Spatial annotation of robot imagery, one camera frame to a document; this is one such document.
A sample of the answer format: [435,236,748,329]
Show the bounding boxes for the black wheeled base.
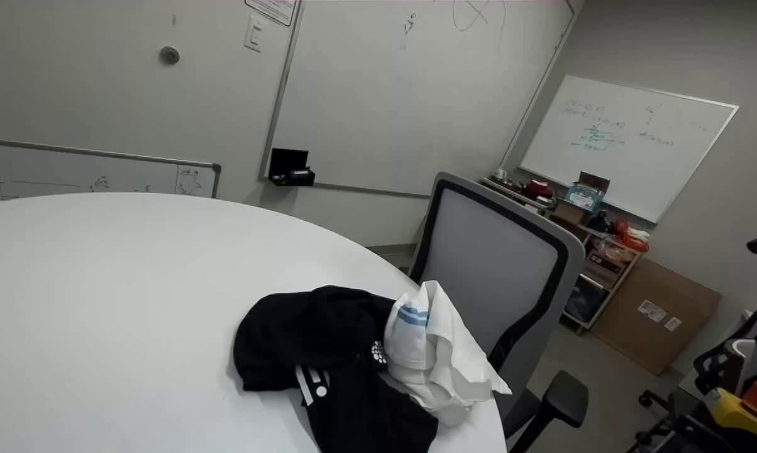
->
[625,385,723,453]

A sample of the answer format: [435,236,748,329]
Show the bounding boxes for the framed leaning whiteboard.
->
[0,136,223,207]

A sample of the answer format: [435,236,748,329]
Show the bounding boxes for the red item on shelf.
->
[522,177,555,202]

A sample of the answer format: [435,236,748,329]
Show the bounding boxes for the round white pedestal table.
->
[0,191,511,453]

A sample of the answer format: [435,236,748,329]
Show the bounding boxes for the round grey wall fixture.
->
[156,44,183,70]

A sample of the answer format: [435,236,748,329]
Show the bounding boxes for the black chair armrest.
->
[540,370,590,430]

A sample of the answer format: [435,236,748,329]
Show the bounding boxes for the white cloth with blue print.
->
[381,276,512,429]

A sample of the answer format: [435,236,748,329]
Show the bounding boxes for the orange item on shelf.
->
[610,219,653,254]

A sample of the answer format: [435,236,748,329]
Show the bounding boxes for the black marker holder box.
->
[265,147,316,190]

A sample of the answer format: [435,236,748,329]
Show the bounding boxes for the low cluttered shelf unit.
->
[477,170,653,332]

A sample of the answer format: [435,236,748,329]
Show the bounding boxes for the brown cardboard box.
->
[587,256,723,377]

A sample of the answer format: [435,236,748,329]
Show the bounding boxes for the grey mesh office chair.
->
[408,172,594,453]

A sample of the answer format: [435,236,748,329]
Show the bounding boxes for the black cloth with white stripes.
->
[229,285,440,453]

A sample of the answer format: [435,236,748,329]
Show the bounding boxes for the teal box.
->
[564,183,605,215]

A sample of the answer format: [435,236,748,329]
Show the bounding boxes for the wall whiteboard with green writing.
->
[518,73,742,226]

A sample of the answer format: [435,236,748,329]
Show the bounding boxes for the yellow emergency stop box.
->
[706,377,757,448]

